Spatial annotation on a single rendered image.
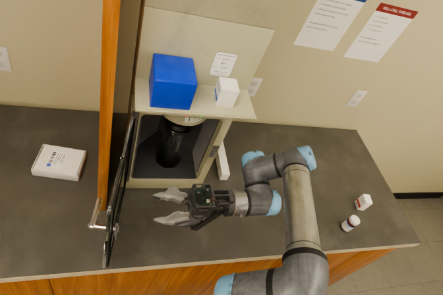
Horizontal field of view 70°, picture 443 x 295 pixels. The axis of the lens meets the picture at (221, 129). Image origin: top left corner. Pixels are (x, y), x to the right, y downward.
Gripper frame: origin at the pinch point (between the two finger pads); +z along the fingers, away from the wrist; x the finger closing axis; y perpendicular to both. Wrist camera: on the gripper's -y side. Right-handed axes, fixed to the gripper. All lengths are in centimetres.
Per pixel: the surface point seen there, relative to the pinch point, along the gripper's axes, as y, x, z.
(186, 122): 5.0, -27.5, -9.7
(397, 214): -34, -11, -124
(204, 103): 23.0, -18.3, -9.8
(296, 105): -21, -69, -80
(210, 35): 38.5, -25.9, -8.3
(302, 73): 0, -69, -72
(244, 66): 31.0, -25.9, -20.2
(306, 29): 22, -69, -62
